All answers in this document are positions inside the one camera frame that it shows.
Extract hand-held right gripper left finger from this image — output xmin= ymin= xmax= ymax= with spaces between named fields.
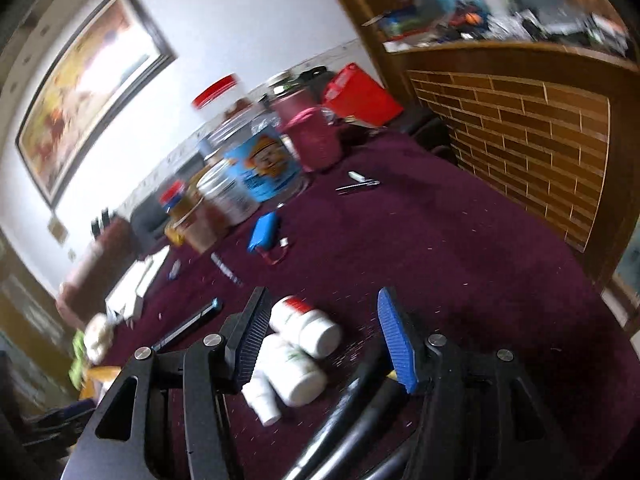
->
xmin=60 ymin=286 xmax=273 ymax=480

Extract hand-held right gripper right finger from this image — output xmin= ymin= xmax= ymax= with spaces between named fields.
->
xmin=377 ymin=287 xmax=586 ymax=480

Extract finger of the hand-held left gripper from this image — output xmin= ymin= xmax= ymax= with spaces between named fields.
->
xmin=22 ymin=402 xmax=98 ymax=441

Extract white bottle green label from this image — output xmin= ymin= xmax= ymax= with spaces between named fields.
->
xmin=249 ymin=334 xmax=329 ymax=408

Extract white bottle red label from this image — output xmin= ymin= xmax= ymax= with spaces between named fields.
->
xmin=269 ymin=295 xmax=344 ymax=359

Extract white spray bottle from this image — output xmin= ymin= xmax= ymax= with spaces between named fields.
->
xmin=242 ymin=377 xmax=282 ymax=427

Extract black marker teal caps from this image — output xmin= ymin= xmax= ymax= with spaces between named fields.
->
xmin=149 ymin=297 xmax=224 ymax=354

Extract black gel pen white print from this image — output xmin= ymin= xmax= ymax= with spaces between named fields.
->
xmin=285 ymin=345 xmax=387 ymax=480

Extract black marker yellow cap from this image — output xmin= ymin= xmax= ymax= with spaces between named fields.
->
xmin=345 ymin=370 xmax=418 ymax=480

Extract silver pen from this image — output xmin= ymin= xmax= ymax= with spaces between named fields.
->
xmin=209 ymin=252 xmax=244 ymax=286

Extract white round food bag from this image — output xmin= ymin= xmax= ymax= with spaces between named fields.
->
xmin=82 ymin=312 xmax=119 ymax=364

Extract white paper sheet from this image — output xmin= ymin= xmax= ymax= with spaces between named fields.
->
xmin=135 ymin=247 xmax=171 ymax=301

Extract white power adapter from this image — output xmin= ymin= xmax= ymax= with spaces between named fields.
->
xmin=104 ymin=265 xmax=151 ymax=321

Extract white plastic tub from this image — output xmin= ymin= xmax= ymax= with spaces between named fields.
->
xmin=197 ymin=162 xmax=261 ymax=226

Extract gold tin colourful lids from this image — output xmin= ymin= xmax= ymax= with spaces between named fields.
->
xmin=159 ymin=179 xmax=201 ymax=246

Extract brown armchair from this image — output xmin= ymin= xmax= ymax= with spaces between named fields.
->
xmin=54 ymin=217 xmax=139 ymax=329

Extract clear jar blue cartoon label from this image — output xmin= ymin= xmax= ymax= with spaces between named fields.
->
xmin=207 ymin=109 xmax=311 ymax=206

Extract wooden brick-pattern partition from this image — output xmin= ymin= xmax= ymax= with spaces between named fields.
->
xmin=315 ymin=0 xmax=640 ymax=331

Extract clear jar red lid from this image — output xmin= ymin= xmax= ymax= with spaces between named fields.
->
xmin=192 ymin=73 xmax=251 ymax=126

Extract red box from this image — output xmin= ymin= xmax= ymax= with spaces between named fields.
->
xmin=322 ymin=62 xmax=405 ymax=129

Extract blue battery pack red wire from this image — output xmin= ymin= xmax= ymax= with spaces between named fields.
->
xmin=247 ymin=211 xmax=291 ymax=266

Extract framed wall picture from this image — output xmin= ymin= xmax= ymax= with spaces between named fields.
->
xmin=14 ymin=0 xmax=179 ymax=209

